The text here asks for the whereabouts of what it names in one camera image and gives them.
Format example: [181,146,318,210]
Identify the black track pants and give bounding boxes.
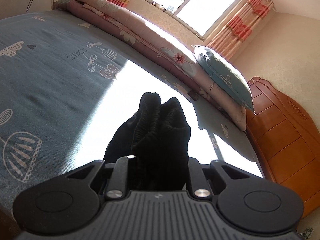
[104,92,191,191]

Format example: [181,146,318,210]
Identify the pink floral quilt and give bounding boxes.
[51,0,226,106]

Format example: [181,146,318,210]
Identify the beige floral pillow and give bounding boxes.
[193,74,246,131]

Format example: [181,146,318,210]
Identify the blue floral pillow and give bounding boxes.
[194,46,255,112]

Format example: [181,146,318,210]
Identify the blue floral bed sheet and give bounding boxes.
[1,11,262,215]

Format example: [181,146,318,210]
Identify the wooden headboard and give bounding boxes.
[246,77,319,217]

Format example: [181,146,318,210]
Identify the window with white frame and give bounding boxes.
[144,0,242,41]

